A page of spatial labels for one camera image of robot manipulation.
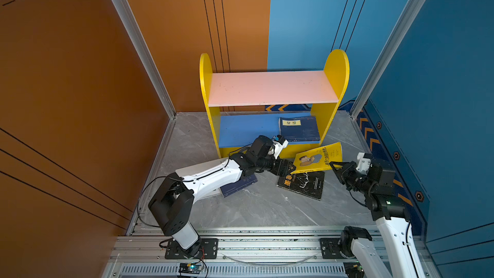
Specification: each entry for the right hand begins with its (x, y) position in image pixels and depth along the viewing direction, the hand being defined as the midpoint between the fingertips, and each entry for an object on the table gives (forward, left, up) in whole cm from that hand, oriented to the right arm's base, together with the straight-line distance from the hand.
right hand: (327, 163), depth 74 cm
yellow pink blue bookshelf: (+53, +32, -19) cm, 64 cm away
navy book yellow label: (+22, +7, -5) cm, 24 cm away
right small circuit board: (-32, -7, -20) cm, 38 cm away
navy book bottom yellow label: (+1, +34, -19) cm, 39 cm away
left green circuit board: (-31, +52, -22) cm, 65 cm away
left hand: (+2, +14, -4) cm, 14 cm away
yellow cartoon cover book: (+6, +1, -6) cm, 8 cm away
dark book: (+1, +3, -20) cm, 20 cm away
